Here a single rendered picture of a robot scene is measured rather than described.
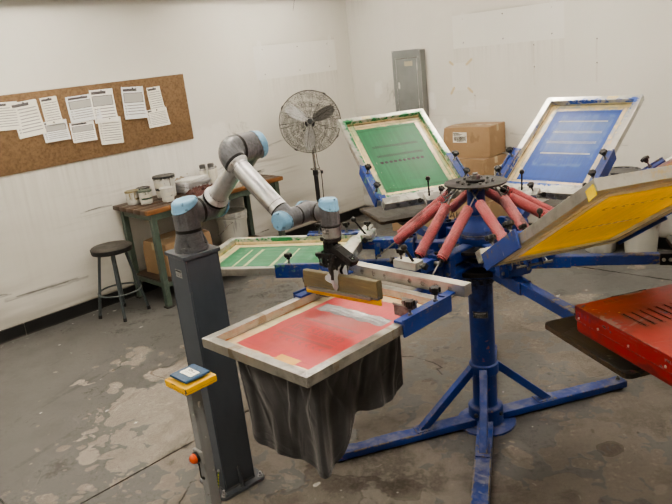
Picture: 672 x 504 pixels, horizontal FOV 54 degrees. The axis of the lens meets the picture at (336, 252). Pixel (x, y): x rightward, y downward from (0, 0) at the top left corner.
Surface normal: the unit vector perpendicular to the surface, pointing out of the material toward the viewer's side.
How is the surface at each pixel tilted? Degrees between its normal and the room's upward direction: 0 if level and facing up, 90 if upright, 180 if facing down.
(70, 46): 90
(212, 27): 90
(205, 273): 90
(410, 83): 90
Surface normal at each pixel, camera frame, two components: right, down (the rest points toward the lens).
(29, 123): 0.67, 0.11
